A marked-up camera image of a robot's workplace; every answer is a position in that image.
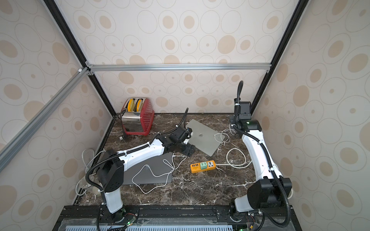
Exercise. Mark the red chrome toaster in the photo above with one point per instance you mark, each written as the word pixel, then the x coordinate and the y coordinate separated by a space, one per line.
pixel 137 116

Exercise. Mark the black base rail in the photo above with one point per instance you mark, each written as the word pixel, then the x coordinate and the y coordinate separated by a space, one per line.
pixel 162 218

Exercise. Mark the silver aluminium crossbar left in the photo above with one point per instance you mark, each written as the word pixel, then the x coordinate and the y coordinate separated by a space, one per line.
pixel 20 139

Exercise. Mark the green charger adapter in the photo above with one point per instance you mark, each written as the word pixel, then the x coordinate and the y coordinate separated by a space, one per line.
pixel 203 165

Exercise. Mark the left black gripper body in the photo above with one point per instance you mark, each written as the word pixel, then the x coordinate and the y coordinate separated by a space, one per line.
pixel 184 147

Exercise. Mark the dark grey laptop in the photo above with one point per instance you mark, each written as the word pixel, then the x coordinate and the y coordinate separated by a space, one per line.
pixel 151 171

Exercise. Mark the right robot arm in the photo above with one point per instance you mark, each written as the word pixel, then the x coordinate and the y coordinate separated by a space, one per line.
pixel 268 196

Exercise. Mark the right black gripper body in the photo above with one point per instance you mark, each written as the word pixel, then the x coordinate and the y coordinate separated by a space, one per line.
pixel 244 107

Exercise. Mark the silver aluminium crossbar back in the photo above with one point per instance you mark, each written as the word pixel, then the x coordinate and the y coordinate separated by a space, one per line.
pixel 178 67

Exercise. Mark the silver aluminium crossbar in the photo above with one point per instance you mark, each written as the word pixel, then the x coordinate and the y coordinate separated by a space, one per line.
pixel 20 139
pixel 178 67

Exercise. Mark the orange power strip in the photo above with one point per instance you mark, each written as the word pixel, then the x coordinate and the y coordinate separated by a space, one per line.
pixel 195 168

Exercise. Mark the silver apple laptop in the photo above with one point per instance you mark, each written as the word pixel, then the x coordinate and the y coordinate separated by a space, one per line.
pixel 204 138

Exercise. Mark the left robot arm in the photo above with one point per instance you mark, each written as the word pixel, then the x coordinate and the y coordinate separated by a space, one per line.
pixel 108 174

